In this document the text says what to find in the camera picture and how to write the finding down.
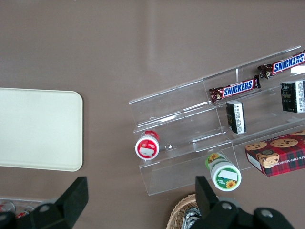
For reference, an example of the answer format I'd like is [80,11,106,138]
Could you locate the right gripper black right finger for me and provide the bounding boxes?
[195,176,244,229]

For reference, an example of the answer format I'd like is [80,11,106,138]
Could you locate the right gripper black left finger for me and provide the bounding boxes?
[28,177,89,229]

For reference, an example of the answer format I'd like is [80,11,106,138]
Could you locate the light oval wicker basket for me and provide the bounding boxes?
[166,193,203,229]

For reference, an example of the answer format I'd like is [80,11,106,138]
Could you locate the cream plastic serving tray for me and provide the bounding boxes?
[0,87,84,173]

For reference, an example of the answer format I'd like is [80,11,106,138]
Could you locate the stacked aluminium foil trays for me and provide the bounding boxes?
[182,207,203,228]

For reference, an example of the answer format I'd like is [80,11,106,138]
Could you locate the clear acrylic bottle rack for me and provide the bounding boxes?
[0,195,50,217]

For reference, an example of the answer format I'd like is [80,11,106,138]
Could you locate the green lid yogurt bottle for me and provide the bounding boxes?
[205,152,243,192]

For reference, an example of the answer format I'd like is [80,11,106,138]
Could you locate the red cola bottle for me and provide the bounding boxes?
[0,200,16,216]
[14,205,35,220]

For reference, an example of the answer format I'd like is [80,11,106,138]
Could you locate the red tartan cookie box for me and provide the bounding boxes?
[244,130,305,178]

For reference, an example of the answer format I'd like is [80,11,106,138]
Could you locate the clear acrylic stepped shelf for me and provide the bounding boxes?
[128,45,305,197]

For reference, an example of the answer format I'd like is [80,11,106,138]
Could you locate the red lid yogurt bottle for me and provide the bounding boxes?
[134,130,161,161]

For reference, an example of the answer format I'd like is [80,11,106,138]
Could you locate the small black chocolate box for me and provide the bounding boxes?
[280,80,305,115]
[225,101,248,134]

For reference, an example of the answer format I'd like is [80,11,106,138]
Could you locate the Snickers chocolate bar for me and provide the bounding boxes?
[256,49,305,80]
[209,75,261,104]

